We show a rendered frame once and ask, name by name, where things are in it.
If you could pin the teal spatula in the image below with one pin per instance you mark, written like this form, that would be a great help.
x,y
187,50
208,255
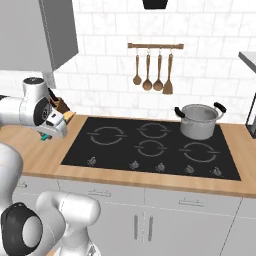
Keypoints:
x,y
44,137

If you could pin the hob knob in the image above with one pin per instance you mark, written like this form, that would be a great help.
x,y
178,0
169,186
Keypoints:
x,y
134,164
160,166
189,169
216,171
91,161

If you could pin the wooden knife block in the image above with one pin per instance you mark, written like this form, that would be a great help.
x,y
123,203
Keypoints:
x,y
61,105

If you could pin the orange sweet potato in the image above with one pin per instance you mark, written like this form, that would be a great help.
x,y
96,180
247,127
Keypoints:
x,y
70,115

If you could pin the grey wall shelf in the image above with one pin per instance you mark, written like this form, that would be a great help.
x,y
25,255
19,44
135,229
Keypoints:
x,y
248,58

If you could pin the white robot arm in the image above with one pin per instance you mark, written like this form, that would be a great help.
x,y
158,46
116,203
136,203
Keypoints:
x,y
13,113

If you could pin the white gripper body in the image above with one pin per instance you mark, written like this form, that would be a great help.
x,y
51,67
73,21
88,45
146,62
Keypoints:
x,y
57,129

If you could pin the wooden ladle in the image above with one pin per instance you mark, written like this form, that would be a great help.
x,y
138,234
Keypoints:
x,y
147,84

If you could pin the grey cupboard door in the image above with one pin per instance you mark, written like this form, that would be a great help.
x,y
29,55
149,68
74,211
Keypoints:
x,y
116,230
190,233

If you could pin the grey wall cupboard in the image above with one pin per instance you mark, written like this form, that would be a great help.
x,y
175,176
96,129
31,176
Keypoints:
x,y
33,33

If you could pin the wooden round spoon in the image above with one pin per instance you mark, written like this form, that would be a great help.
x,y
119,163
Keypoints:
x,y
158,84

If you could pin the black hob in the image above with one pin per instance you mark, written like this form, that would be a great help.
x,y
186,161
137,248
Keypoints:
x,y
150,150

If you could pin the grey drawer front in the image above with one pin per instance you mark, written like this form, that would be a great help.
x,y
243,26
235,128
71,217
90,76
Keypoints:
x,y
193,205
33,188
116,195

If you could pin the black extractor hood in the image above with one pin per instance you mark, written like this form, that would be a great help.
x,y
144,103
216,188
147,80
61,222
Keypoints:
x,y
155,3

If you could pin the wooden wall rail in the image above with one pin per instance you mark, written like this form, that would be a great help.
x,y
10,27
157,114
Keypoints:
x,y
155,46

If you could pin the wooden spatula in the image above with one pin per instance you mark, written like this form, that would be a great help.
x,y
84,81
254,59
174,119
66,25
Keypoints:
x,y
168,87

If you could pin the small wooden spoon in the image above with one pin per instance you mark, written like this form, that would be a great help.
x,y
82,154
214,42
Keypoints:
x,y
137,78

